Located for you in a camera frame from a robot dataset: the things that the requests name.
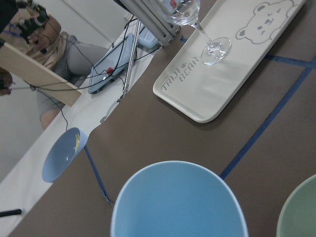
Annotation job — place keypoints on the light blue plastic cup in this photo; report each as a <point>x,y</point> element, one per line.
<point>177,199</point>

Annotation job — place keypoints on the green bowl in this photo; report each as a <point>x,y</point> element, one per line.
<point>298,215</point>

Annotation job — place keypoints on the blue bowl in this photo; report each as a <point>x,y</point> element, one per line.
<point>62,153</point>

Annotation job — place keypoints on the cream bear tray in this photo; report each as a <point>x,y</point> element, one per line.
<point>253,26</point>

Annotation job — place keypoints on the blue teach pendant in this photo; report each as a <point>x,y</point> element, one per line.
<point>108,68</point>

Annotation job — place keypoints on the metal rod tool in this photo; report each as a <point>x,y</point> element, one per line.
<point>126,82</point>

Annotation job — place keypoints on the clear wine glass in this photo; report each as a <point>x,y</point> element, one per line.
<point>185,12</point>

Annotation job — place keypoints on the wooden board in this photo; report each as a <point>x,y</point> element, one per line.
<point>37,75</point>

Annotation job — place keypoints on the person in beige shirt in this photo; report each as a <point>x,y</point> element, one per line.
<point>37,34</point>

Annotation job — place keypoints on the aluminium frame post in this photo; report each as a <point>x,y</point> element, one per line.
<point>164,31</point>

